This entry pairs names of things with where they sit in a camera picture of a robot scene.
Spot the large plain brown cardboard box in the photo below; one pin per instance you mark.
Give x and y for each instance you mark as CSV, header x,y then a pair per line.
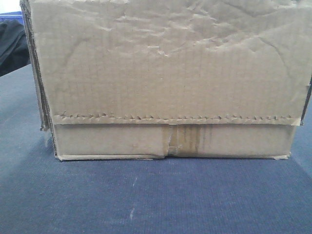
x,y
146,79

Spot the black clothed person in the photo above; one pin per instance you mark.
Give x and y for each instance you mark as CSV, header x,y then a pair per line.
x,y
14,52

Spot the blue plastic bin far left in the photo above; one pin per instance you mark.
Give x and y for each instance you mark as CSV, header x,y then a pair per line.
x,y
10,16

